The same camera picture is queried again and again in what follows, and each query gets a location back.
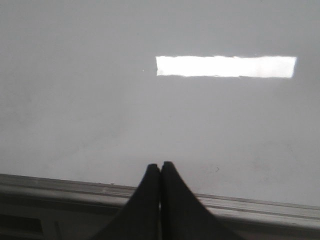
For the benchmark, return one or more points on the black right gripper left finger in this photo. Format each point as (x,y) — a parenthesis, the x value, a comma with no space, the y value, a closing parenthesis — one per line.
(138,218)

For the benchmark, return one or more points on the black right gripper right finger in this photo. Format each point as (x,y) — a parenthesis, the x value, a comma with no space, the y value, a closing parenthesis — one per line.
(183,217)

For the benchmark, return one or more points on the grey aluminium whiteboard frame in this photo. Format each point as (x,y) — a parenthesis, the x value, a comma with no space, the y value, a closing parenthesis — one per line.
(33,208)

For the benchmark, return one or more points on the white whiteboard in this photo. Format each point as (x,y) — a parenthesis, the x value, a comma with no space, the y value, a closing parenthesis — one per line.
(80,98)

